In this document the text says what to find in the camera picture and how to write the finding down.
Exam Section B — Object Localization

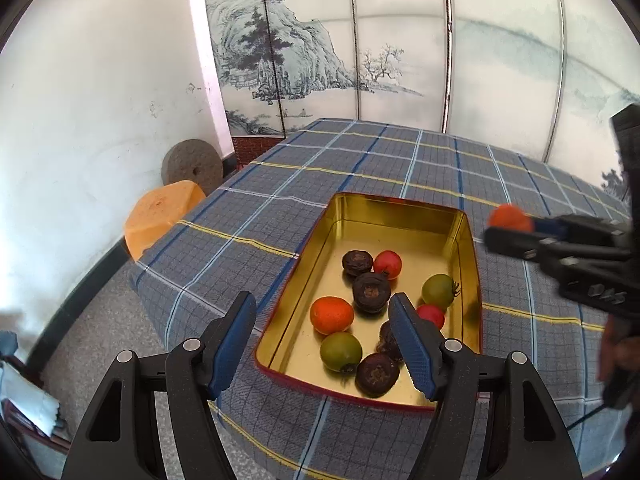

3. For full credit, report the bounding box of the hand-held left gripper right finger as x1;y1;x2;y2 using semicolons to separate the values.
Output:
387;293;583;480

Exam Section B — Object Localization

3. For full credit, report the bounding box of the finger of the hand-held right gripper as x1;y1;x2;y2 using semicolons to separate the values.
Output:
529;214;632;251
483;226;568;266

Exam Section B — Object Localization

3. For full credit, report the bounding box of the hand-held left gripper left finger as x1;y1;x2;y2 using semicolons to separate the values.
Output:
60;291;258;480

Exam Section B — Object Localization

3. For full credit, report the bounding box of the orange tangerine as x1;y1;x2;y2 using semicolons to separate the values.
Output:
310;296;355;336
488;204;534;233

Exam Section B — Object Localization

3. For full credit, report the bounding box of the small red tomato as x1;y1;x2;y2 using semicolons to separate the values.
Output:
416;304;446;330

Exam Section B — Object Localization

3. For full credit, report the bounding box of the green tomato with stem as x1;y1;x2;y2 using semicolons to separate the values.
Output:
421;273;462;310

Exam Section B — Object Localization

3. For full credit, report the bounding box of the large dark brown mangosteen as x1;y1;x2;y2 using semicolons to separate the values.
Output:
352;272;392;315

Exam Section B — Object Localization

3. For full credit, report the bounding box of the gold rectangular tin tray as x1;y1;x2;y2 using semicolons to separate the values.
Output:
254;191;485;412

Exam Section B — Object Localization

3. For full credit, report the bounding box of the person's right hand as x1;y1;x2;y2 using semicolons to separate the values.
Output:
597;316;637;387

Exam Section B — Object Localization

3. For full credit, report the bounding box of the blue plaid tablecloth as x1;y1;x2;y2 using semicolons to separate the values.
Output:
127;118;633;480

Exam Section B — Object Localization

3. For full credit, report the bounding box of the orange plastic stool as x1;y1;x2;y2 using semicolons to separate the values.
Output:
124;180;207;262

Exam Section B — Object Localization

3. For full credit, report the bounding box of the painted landscape folding screen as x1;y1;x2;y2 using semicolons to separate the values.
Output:
186;0;640;211

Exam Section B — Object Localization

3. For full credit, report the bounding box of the round grey millstone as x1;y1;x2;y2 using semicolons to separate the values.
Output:
161;139;224;196

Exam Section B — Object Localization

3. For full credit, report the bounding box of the dark red wooden panel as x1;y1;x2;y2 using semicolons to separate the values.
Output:
232;134;287;169

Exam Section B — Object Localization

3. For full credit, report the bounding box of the white crumpled sheet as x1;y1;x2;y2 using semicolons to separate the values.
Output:
0;360;63;442

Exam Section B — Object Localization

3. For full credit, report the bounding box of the black cable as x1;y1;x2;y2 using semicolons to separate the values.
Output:
565;400;608;431

